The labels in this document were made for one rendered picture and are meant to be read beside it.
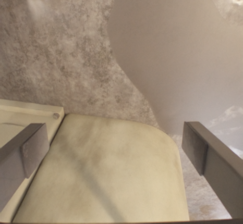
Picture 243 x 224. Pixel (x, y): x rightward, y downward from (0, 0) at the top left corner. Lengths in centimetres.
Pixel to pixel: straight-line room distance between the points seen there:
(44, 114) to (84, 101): 25
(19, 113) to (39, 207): 56
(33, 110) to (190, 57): 85
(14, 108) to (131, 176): 75
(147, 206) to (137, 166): 17
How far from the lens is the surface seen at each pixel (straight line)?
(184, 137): 16
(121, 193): 78
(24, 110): 112
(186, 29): 76
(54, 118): 103
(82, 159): 86
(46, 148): 17
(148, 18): 73
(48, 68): 93
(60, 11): 79
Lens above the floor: 71
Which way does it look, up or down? 50 degrees down
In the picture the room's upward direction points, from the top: 170 degrees counter-clockwise
